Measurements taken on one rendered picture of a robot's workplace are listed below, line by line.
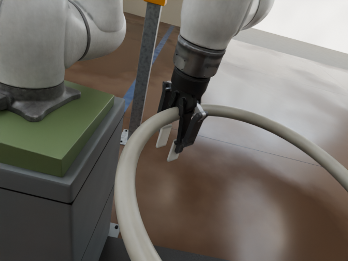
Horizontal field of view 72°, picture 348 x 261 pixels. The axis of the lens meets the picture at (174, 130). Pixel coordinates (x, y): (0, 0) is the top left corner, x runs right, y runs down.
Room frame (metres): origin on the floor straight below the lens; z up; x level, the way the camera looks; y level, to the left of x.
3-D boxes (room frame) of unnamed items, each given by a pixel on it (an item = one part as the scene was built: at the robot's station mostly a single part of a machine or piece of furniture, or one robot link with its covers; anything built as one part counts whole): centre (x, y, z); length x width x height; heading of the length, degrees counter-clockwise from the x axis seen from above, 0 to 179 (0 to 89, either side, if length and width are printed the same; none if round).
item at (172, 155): (0.45, -0.02, 0.84); 0.03 x 0.01 x 0.07; 136
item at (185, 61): (0.46, -0.01, 1.07); 0.09 x 0.09 x 0.06
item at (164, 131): (0.49, 0.02, 0.84); 0.03 x 0.01 x 0.07; 136
